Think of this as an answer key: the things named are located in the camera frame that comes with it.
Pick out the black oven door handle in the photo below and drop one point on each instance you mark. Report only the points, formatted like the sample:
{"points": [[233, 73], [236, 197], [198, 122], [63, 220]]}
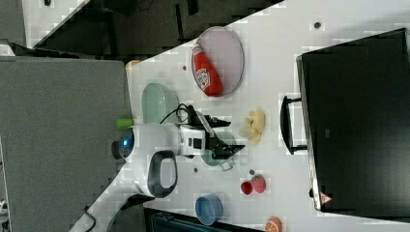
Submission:
{"points": [[286, 128]]}

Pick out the grey round plate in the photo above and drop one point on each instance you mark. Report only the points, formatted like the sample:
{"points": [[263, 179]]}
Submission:
{"points": [[225, 53]]}

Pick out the green glass measuring cup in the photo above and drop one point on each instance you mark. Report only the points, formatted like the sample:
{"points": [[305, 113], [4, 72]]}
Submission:
{"points": [[223, 164]]}

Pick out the orange plush slice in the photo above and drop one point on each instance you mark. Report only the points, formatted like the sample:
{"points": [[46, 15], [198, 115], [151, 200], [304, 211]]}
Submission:
{"points": [[273, 225]]}

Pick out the blue cup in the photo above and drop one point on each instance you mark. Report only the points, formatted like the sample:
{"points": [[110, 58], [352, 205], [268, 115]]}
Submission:
{"points": [[208, 209]]}

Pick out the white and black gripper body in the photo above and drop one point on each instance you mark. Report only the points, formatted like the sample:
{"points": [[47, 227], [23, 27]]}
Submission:
{"points": [[195, 133]]}

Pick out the red plush strawberry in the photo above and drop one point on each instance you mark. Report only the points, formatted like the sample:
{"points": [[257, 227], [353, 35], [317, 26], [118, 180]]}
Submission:
{"points": [[258, 183]]}

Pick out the red plush ketchup bottle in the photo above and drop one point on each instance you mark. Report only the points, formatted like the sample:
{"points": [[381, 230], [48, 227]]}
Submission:
{"points": [[205, 74]]}

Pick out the grey partition panel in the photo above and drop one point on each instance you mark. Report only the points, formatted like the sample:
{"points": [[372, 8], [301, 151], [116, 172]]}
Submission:
{"points": [[58, 120]]}

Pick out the green cylinder object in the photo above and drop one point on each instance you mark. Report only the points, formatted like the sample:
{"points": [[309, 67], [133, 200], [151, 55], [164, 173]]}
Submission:
{"points": [[124, 123]]}

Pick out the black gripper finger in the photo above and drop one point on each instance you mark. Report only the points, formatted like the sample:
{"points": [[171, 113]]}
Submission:
{"points": [[223, 145], [214, 122]]}

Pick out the red plush cherry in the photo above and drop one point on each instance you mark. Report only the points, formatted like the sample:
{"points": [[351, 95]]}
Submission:
{"points": [[246, 188]]}

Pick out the yellow plush peeled banana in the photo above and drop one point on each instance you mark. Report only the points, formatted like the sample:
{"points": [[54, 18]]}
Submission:
{"points": [[254, 126]]}

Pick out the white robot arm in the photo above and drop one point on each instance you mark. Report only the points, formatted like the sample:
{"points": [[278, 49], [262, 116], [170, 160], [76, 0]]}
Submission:
{"points": [[150, 170]]}

